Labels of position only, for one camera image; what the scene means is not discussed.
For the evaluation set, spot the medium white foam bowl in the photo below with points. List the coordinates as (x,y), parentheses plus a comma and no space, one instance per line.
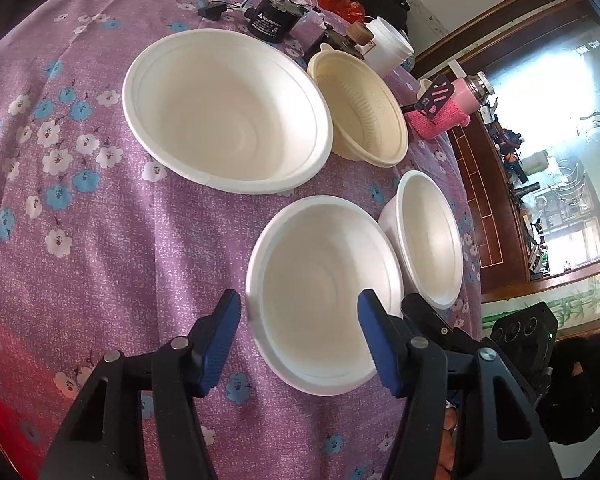
(320,285)

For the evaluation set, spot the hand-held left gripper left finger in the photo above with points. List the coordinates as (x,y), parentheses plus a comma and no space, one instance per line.
(221,345)

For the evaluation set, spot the black motor with red label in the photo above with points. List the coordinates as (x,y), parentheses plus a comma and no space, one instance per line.
(332,42)

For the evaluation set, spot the cream ribbed plastic bowl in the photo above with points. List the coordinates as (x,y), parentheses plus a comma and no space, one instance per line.
(365,110)

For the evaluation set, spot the pink knitted bottle sleeve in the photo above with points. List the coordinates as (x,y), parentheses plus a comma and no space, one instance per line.
(445,110)

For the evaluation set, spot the purple floral tablecloth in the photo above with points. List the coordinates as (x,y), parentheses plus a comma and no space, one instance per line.
(80,260)

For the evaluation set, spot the large white foam bowl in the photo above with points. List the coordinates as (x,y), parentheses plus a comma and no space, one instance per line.
(230,110)

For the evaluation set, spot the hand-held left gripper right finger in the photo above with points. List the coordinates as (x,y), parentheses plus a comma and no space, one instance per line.
(380,350)

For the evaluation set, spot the black cylindrical motor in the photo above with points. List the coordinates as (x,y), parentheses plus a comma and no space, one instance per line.
(270,17)

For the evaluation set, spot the white plastic jar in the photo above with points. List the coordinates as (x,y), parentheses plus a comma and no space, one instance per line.
(387,45)

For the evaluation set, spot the small white foam bowl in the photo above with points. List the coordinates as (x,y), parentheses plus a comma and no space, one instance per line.
(430,240)

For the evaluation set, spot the wooden glass cabinet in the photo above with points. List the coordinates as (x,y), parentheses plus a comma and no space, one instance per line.
(485,185)

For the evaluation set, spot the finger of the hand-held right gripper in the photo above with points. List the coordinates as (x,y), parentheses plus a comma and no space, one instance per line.
(425,317)

